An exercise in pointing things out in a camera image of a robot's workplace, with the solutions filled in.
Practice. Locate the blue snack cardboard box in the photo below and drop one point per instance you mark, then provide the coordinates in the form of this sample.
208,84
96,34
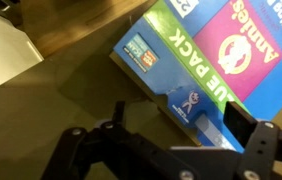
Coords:
197,50

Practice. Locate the white lower cabinet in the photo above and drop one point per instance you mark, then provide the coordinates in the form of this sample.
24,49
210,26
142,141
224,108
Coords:
1,50

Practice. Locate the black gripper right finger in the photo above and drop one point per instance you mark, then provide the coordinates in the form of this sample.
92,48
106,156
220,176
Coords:
259,146

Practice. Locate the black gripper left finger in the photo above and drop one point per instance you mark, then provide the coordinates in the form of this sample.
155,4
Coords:
131,156

